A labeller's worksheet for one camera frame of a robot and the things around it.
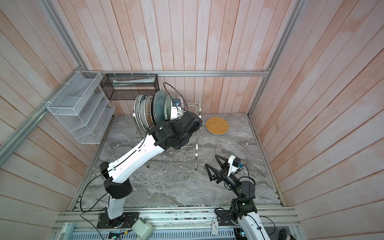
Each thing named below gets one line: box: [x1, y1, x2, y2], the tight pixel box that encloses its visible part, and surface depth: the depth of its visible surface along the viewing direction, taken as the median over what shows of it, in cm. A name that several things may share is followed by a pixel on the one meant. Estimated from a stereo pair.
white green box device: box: [131, 217, 154, 240], surface depth 68 cm
